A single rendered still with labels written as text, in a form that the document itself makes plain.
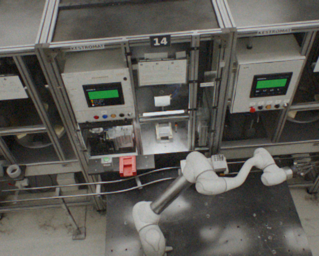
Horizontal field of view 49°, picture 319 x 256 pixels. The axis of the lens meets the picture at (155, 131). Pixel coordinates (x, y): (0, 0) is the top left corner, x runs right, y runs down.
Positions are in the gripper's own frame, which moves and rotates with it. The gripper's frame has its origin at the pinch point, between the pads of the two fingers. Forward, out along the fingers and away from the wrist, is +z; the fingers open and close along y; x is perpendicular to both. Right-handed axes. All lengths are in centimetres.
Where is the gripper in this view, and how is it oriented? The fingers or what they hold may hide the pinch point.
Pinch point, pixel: (314, 163)
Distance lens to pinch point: 280.4
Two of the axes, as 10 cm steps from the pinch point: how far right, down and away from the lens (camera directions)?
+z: 9.5, -2.8, 1.7
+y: 3.3, 7.7, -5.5
